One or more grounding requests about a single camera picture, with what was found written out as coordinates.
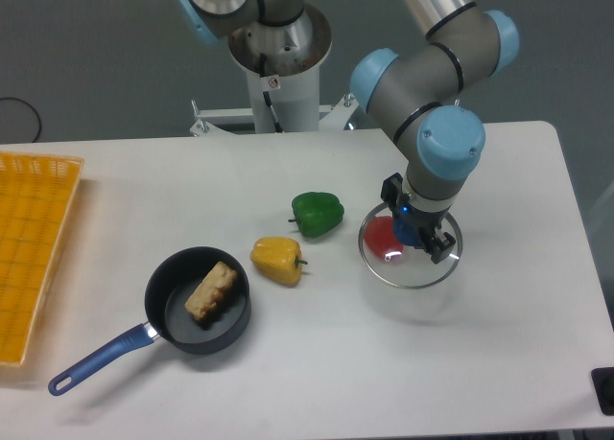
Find black cable loop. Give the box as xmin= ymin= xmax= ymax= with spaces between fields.
xmin=0 ymin=97 xmax=43 ymax=145

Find black corner device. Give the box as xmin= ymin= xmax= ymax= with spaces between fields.
xmin=591 ymin=367 xmax=614 ymax=416

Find yellow bell pepper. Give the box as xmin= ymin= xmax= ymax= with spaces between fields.
xmin=250 ymin=237 xmax=308 ymax=287

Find toy bread loaf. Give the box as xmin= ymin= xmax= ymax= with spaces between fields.
xmin=184 ymin=262 xmax=238 ymax=322

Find glass pot lid blue knob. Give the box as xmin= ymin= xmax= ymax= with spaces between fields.
xmin=357 ymin=202 xmax=463 ymax=290

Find green bell pepper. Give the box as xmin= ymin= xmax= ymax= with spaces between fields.
xmin=290 ymin=192 xmax=344 ymax=239

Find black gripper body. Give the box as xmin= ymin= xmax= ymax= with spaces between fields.
xmin=393 ymin=194 xmax=448 ymax=242

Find dark saucepan blue handle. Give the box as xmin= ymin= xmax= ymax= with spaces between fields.
xmin=48 ymin=246 xmax=251 ymax=396

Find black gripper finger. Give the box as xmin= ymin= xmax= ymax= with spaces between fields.
xmin=381 ymin=173 xmax=403 ymax=211
xmin=424 ymin=230 xmax=456 ymax=264

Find yellow plastic basket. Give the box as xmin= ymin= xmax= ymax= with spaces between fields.
xmin=1 ymin=151 xmax=84 ymax=367

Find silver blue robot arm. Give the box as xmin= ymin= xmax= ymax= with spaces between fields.
xmin=177 ymin=0 xmax=519 ymax=263

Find red bell pepper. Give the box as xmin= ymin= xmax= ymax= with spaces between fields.
xmin=364 ymin=216 xmax=404 ymax=262

